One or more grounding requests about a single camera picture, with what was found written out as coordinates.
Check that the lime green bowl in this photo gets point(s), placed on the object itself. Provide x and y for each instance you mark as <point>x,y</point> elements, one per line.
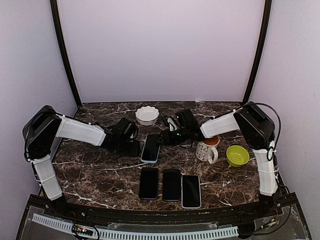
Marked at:
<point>237,156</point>

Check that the white patterned mug yellow inside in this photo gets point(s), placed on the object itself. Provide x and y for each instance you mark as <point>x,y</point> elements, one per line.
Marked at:
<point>206,150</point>

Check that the small dark phone case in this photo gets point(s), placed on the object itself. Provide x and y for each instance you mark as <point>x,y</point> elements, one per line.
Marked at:
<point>154,137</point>

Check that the purple smartphone dark screen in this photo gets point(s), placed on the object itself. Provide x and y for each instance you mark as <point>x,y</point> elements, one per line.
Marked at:
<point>171,185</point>

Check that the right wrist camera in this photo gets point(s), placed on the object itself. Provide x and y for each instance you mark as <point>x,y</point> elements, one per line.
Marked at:
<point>170,123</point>

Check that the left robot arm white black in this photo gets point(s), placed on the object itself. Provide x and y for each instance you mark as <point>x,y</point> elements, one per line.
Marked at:
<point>47,125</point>

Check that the white fluted ceramic bowl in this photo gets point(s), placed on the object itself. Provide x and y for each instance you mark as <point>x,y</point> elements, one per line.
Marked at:
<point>147,115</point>

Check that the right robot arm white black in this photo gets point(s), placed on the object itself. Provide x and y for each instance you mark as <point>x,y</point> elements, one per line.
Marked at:
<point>257,128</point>

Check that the light blue smartphone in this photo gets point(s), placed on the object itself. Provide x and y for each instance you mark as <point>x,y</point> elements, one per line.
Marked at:
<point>191,197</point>

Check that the left black frame post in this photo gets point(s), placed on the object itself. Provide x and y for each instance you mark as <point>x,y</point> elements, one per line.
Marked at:
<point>63,52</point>

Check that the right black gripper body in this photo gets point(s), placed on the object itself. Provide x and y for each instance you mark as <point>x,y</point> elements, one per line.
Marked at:
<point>173,140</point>

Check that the white slotted cable duct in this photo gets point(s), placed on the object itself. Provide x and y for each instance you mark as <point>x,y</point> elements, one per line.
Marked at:
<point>119,231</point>

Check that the light blue phone case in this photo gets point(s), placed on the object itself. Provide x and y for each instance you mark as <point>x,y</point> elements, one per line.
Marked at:
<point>150,152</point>

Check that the black front rail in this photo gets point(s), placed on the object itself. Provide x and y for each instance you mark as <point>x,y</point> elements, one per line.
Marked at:
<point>101,215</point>

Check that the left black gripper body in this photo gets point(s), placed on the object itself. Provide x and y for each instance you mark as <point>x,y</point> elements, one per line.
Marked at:
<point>126,149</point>

